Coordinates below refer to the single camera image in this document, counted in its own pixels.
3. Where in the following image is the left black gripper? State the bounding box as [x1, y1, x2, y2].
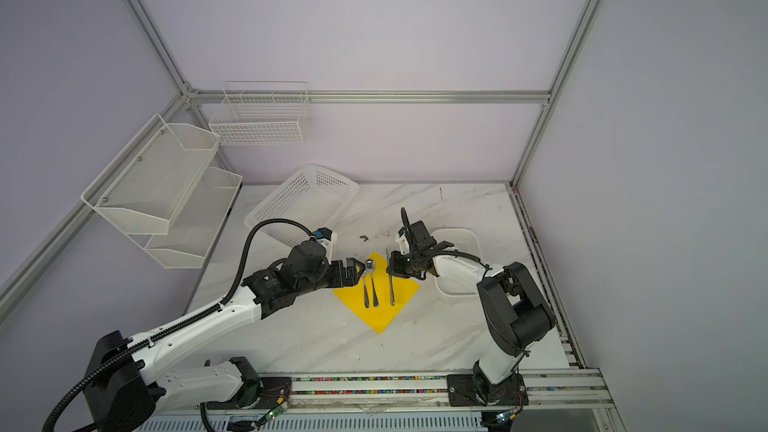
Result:
[297, 256, 365, 297]

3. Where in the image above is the silver metal knife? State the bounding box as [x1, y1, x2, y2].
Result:
[385, 248, 396, 307]

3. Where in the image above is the white rectangular plastic tray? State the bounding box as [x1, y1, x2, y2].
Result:
[432, 228, 484, 302]

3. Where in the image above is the white perforated plastic basket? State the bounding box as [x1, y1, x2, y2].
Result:
[244, 164, 359, 231]

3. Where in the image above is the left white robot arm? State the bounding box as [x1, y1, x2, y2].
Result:
[42, 219, 365, 431]

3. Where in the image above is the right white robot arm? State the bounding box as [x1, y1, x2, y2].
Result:
[387, 211, 556, 409]

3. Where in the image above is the white two-tier mesh shelf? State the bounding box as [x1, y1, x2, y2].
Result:
[81, 115, 242, 269]

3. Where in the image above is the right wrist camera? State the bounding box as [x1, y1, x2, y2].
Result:
[397, 207, 432, 254]

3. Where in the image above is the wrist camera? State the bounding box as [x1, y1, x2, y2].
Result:
[314, 227, 338, 262]
[397, 207, 432, 254]

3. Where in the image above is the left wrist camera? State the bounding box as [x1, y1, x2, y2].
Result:
[314, 227, 338, 262]

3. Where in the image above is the white wire wall basket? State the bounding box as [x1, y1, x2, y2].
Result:
[209, 81, 312, 146]

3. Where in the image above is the aluminium front mounting rail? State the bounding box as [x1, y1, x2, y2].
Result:
[141, 369, 625, 431]

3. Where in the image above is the aluminium cage frame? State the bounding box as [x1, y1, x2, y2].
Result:
[1, 0, 570, 413]

